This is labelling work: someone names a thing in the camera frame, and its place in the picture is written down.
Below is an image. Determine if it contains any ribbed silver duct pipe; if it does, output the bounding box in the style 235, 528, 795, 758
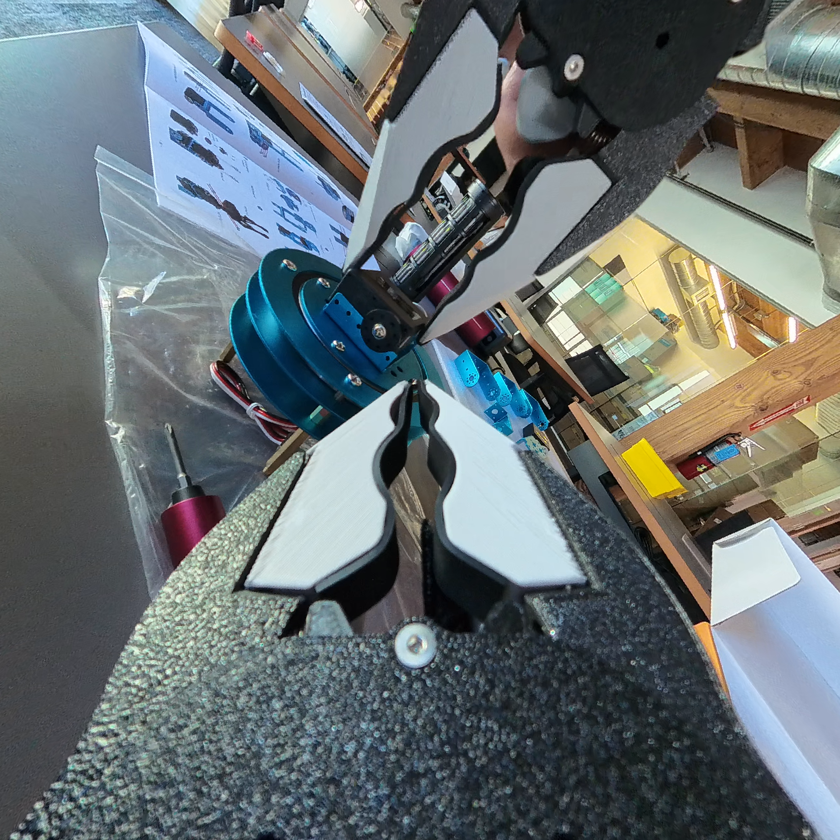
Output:
666, 252, 723, 350

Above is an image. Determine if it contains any yellow storage bin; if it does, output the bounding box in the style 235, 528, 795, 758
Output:
620, 438, 688, 501

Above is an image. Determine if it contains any cluster of blue metal brackets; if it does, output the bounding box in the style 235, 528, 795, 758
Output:
453, 350, 553, 435

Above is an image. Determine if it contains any red handled screwdriver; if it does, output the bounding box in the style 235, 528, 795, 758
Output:
161, 423, 227, 568

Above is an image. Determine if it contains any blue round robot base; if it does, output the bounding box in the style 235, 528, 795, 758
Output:
228, 248, 447, 442

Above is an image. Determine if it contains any white and orange cardboard box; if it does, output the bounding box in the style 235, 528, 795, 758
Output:
692, 517, 840, 840

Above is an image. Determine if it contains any wooden workbench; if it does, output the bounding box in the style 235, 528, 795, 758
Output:
567, 400, 718, 619

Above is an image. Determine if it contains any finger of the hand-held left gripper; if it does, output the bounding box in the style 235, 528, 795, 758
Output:
340, 8, 505, 273
417, 154, 618, 345

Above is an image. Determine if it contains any red warning sign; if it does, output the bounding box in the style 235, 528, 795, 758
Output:
748, 395, 815, 433

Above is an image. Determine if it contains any person's left hand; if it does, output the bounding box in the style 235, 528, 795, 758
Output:
492, 26, 546, 191

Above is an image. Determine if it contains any white instruction manual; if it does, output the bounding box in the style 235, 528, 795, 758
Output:
136, 21, 370, 271

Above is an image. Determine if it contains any grey desk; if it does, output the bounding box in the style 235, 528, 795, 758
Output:
0, 26, 368, 824

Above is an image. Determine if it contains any black servo motor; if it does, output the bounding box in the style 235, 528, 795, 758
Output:
387, 182, 509, 309

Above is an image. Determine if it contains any wooden beam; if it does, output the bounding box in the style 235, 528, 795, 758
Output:
630, 315, 840, 468

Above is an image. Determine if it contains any maroon metal cylinder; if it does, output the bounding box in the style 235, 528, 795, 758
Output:
427, 272, 501, 345

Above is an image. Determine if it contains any clear plastic bag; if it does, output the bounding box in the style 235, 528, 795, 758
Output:
94, 146, 312, 595

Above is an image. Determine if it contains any white parts tray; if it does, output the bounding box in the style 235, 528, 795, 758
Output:
420, 338, 565, 473

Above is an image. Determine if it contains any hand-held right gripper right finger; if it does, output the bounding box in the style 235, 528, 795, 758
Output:
415, 379, 589, 631

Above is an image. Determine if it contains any silver ventilation duct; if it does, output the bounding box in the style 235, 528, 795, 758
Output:
764, 0, 840, 101

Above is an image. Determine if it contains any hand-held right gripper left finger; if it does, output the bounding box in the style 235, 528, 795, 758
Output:
238, 381, 416, 624

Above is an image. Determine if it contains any wooden table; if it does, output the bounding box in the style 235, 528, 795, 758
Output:
213, 7, 398, 188

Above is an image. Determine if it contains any red white servo cable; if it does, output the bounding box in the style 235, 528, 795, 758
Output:
210, 357, 299, 448

